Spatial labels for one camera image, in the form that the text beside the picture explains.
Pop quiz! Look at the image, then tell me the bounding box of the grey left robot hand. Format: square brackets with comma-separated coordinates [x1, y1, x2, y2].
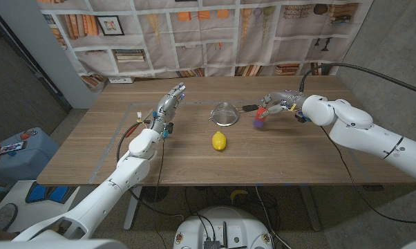
[149, 82, 187, 134]

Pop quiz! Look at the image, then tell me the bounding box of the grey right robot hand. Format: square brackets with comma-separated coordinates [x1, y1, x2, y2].
[262, 90, 308, 120]

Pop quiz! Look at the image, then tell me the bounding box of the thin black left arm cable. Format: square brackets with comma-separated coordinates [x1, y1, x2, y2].
[153, 137, 169, 249]

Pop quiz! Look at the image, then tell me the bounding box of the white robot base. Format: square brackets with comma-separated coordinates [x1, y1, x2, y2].
[172, 206, 274, 249]

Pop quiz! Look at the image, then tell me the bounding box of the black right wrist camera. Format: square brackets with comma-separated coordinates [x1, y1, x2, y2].
[294, 110, 312, 124]

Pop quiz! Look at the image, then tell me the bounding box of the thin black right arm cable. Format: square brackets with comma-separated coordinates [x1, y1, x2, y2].
[320, 124, 416, 225]

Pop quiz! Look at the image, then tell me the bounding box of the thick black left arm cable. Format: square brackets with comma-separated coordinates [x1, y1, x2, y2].
[116, 120, 185, 221]

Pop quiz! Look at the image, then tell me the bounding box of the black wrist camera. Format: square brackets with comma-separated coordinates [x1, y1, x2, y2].
[294, 110, 312, 124]
[162, 122, 175, 138]

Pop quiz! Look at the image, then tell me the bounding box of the metal sieve black handle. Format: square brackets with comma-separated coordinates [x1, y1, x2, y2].
[208, 102, 262, 127]

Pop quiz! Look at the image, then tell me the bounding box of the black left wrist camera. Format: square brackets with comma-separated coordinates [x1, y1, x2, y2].
[162, 122, 175, 138]

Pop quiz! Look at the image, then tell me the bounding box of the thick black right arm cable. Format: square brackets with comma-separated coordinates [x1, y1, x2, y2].
[299, 62, 416, 98]

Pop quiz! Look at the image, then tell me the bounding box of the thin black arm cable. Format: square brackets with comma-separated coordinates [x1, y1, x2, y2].
[320, 124, 416, 225]
[153, 137, 169, 249]

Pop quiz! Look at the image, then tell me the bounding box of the knife with red handle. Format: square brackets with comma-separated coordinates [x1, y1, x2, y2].
[123, 109, 153, 139]

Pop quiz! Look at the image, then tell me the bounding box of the yellow toy banana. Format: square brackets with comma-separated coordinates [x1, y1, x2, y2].
[229, 189, 249, 204]

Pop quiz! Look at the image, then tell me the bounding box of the white table leg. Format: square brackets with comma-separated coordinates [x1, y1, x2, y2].
[123, 185, 143, 232]
[299, 185, 323, 232]

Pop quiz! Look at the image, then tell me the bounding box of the grey sneaker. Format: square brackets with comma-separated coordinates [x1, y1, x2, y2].
[0, 203, 18, 232]

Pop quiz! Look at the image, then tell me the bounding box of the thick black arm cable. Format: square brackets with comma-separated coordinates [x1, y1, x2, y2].
[116, 120, 185, 221]
[299, 62, 416, 98]

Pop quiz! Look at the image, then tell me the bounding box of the white power strip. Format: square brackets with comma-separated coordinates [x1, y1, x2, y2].
[108, 76, 135, 84]

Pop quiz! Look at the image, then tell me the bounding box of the yellow toy lemon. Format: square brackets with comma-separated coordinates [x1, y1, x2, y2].
[211, 131, 227, 151]

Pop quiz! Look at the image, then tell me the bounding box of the black round fan base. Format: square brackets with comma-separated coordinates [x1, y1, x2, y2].
[140, 185, 170, 204]

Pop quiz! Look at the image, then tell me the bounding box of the blue case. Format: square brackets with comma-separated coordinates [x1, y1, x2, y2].
[0, 127, 60, 184]

